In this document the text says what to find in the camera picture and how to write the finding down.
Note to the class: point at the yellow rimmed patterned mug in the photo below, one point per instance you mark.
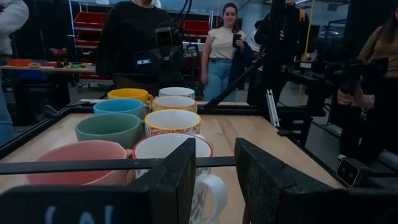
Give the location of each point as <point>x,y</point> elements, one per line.
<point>172,121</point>

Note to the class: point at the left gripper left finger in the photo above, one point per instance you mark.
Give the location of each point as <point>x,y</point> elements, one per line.
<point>177,186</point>

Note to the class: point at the person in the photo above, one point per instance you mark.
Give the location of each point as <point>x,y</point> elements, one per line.
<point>124,37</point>
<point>255,40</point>
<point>12,21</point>
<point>222,43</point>
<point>382,46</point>
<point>292,37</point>

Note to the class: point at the white mug with dotted pattern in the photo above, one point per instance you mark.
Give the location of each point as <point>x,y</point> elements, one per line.
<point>177,92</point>

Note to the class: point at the silver aluminium extrusion bar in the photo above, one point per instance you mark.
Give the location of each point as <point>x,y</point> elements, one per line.
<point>273,109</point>

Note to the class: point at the red storage bin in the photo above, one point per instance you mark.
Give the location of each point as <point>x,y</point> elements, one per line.
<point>90,20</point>
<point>196,27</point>
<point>88,40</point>

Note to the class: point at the green mug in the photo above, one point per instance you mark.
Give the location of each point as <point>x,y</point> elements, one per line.
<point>109,133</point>

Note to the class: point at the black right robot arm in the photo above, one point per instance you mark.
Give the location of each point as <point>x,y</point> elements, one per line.
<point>171,84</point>

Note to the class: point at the wooden background table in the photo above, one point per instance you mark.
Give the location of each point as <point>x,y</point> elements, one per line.
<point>46,69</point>

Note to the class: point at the black handheld camera rig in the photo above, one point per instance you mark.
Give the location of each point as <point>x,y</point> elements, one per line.
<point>348,74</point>

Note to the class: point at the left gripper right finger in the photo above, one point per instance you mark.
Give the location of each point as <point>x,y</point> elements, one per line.
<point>261,186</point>

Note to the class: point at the orange rimmed patterned mug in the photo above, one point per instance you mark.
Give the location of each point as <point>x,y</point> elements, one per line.
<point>174,104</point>

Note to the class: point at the blue mug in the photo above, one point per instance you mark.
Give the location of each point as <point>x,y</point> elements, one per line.
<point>121,109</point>

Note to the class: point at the small black table-level camera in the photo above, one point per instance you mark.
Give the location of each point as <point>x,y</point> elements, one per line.
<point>348,172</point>

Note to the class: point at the pink mug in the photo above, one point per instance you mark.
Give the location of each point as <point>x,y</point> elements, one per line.
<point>81,149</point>

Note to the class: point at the black phone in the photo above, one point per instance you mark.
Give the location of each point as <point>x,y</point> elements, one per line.
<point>237,40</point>

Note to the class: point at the red rimmed white mug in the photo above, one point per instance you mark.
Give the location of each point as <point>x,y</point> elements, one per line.
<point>161,146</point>

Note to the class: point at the black aluminium table frame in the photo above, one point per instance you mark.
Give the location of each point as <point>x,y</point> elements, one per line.
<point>31,133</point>

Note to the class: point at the metal shelving unit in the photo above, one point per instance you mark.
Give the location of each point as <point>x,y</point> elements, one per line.
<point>71,37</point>

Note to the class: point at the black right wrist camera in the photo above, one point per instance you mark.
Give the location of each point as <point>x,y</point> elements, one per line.
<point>163,36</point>

